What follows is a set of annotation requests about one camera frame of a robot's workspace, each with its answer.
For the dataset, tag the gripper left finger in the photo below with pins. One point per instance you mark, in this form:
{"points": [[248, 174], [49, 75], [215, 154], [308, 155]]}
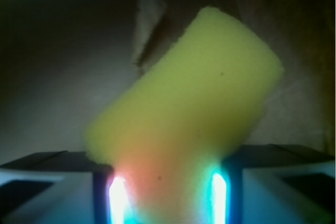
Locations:
{"points": [[61, 187]]}

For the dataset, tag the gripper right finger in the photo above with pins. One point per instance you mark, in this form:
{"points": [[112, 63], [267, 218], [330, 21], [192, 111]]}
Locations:
{"points": [[274, 184]]}

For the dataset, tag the yellow green sponge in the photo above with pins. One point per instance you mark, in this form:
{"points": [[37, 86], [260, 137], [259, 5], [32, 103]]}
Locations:
{"points": [[169, 132]]}

